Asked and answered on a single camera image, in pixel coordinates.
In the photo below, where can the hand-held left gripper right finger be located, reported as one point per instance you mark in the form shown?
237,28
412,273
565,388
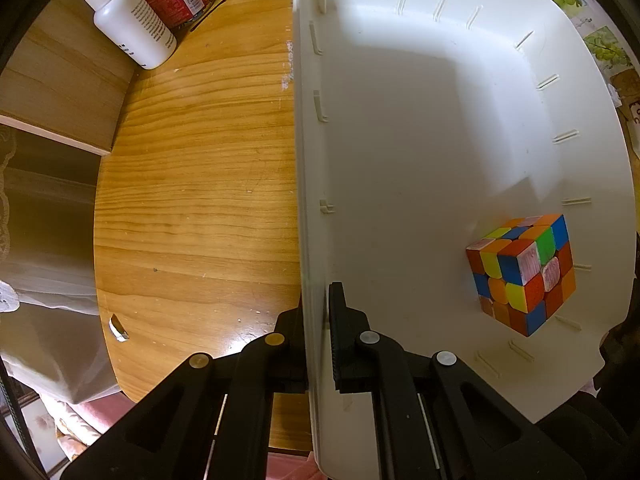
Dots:
340,350

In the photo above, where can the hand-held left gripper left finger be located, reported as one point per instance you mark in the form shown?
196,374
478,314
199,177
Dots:
287,360

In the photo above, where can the multicolour puzzle cube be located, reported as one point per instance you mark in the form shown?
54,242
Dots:
520,275

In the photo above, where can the white plastic bin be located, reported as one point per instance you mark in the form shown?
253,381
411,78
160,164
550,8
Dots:
400,160

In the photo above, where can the cream cartoon print cloth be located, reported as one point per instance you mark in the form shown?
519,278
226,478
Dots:
75,430

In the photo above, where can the white lace curtain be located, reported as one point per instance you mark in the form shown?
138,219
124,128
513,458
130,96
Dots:
45,260

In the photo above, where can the floral print panel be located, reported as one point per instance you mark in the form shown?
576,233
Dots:
25,425

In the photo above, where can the black hair pin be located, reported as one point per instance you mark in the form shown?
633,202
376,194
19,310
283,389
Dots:
208,15

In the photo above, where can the wooden shelf panel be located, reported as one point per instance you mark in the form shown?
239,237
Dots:
60,85

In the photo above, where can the white plastic bottle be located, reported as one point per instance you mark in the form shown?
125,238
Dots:
130,20

